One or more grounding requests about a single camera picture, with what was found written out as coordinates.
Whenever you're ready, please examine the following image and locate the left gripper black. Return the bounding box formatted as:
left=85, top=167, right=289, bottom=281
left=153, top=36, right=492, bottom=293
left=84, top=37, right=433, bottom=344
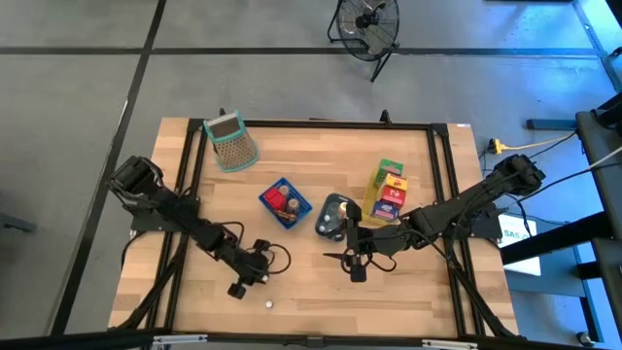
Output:
left=226, top=237, right=273, bottom=300

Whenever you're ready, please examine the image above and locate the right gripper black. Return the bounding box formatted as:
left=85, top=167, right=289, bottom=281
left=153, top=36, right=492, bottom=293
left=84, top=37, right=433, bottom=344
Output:
left=322, top=198, right=404, bottom=284

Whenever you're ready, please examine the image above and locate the blue slotted plastic basket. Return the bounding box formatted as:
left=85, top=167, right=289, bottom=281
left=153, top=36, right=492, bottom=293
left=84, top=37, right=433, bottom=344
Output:
left=258, top=177, right=313, bottom=230

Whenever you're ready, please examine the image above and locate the small red cardboard box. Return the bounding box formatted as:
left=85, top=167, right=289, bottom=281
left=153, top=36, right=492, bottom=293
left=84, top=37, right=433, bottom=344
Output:
left=380, top=187, right=407, bottom=208

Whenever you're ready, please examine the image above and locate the yellow Corn Pops cereal box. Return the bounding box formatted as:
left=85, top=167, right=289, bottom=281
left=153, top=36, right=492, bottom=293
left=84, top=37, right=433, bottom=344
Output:
left=386, top=173, right=409, bottom=192

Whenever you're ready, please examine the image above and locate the green Apple Jacks cereal box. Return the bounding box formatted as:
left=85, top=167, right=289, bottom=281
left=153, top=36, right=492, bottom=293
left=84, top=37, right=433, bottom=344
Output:
left=378, top=158, right=404, bottom=177

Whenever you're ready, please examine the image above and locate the grey-green plastic bin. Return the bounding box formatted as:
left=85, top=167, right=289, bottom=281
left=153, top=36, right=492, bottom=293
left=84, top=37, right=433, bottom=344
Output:
left=314, top=192, right=352, bottom=243

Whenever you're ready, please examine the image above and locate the yellow translucent plastic bin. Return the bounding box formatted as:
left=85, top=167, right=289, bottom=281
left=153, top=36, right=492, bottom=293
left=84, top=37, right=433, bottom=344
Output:
left=362, top=157, right=409, bottom=228

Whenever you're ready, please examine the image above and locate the white printed sign sheet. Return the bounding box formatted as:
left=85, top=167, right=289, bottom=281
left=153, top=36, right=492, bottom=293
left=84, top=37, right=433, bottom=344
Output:
left=498, top=213, right=542, bottom=277

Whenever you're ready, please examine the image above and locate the black floor fan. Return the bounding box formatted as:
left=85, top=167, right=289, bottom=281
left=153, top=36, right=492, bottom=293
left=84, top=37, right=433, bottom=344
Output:
left=326, top=0, right=401, bottom=84

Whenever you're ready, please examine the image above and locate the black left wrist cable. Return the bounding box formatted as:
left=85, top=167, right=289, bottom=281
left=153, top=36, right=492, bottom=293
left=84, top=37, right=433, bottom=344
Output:
left=261, top=242, right=293, bottom=276

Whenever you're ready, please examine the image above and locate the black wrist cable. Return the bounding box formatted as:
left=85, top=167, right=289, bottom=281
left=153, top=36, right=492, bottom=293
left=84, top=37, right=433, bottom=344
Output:
left=339, top=246, right=398, bottom=274
left=261, top=242, right=293, bottom=276

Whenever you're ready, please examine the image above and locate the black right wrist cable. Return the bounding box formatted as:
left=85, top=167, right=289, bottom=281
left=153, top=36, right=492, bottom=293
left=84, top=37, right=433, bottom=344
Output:
left=339, top=246, right=398, bottom=274

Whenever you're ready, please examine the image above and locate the silver aluminium rig post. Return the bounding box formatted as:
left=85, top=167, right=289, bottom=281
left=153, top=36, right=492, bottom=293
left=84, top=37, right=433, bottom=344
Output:
left=151, top=333, right=209, bottom=347
left=421, top=338, right=480, bottom=350

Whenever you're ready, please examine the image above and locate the metal box grater teal frame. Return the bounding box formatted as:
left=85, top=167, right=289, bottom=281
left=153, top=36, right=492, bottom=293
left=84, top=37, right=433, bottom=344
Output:
left=202, top=109, right=261, bottom=174

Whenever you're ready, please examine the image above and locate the yellow extension cord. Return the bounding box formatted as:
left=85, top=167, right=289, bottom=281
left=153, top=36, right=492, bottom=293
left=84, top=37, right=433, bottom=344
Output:
left=500, top=131, right=577, bottom=152

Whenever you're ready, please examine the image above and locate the dark grey floor bracket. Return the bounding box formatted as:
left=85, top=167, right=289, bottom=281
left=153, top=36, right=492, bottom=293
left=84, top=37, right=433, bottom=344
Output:
left=0, top=212, right=38, bottom=234

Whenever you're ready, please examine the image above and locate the black floor cable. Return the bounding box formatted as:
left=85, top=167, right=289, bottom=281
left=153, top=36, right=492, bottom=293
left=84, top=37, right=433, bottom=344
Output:
left=504, top=159, right=622, bottom=210

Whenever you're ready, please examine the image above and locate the grey floor cable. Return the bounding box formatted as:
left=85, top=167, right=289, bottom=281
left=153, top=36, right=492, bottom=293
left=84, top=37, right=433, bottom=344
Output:
left=585, top=145, right=622, bottom=171

